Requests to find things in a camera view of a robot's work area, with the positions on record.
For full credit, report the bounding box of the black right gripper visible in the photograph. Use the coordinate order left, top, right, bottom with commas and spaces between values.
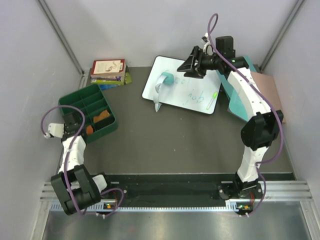
177, 47, 222, 79

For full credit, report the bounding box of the orange underwear white waistband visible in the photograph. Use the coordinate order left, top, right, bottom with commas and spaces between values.
85, 125, 94, 136

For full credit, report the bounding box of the mustard brown underwear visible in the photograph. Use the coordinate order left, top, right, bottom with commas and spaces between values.
93, 110, 111, 124

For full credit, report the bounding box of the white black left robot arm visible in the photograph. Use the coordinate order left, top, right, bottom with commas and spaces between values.
50, 111, 114, 215

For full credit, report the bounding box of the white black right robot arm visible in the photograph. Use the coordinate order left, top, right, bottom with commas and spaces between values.
177, 36, 284, 200

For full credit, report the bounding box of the green divided plastic tray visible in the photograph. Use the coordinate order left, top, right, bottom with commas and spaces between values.
58, 84, 118, 144

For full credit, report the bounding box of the white dry-erase board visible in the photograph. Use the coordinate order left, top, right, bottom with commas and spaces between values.
142, 55, 221, 115

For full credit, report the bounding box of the dark teal folding board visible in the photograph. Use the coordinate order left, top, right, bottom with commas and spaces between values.
216, 56, 256, 100

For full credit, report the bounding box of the green whiteboard marker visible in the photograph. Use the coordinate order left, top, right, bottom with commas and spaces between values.
206, 91, 218, 111

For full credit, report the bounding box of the blue cover book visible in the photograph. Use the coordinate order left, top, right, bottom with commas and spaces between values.
99, 84, 122, 91

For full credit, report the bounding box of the red cover book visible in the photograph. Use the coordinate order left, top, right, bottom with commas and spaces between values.
90, 59, 126, 78

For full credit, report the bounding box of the pink folding board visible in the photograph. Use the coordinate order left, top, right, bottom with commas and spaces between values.
251, 71, 284, 112

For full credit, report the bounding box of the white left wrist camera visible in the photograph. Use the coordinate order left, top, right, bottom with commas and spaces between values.
44, 123, 64, 139

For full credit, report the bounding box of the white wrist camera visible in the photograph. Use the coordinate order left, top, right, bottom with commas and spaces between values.
44, 123, 64, 139
201, 32, 214, 56

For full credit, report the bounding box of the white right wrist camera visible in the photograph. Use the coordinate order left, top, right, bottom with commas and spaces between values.
201, 32, 214, 56

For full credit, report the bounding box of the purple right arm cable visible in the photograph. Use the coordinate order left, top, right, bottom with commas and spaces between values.
207, 13, 285, 218

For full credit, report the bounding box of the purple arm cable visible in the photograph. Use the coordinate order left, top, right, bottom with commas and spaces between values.
207, 13, 285, 218
40, 104, 125, 226

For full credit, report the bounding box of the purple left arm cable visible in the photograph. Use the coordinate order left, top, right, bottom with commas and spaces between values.
40, 104, 125, 226

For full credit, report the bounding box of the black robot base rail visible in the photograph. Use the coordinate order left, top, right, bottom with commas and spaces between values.
99, 173, 265, 208

